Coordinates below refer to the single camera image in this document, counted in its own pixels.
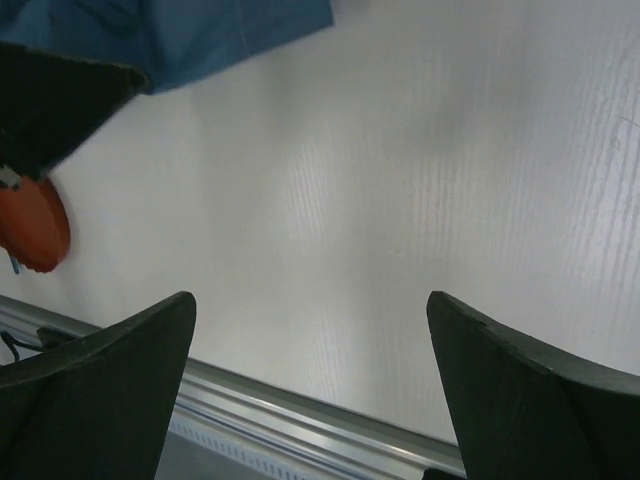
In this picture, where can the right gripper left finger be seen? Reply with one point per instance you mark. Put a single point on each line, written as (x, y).
(98, 407)

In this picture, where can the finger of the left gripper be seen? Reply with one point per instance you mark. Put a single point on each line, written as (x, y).
(51, 104)

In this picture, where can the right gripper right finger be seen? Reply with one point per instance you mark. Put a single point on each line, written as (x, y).
(524, 409)

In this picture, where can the red round plate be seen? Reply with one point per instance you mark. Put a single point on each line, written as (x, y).
(35, 228)

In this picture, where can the blue letter-print placemat cloth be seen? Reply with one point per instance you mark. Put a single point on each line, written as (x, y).
(173, 42)

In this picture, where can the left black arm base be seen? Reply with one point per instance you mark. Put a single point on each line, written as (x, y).
(48, 339)

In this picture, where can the blue plastic spoon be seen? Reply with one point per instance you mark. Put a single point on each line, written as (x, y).
(15, 265)

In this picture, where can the aluminium mounting rail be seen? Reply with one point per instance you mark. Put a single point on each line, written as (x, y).
(274, 432)

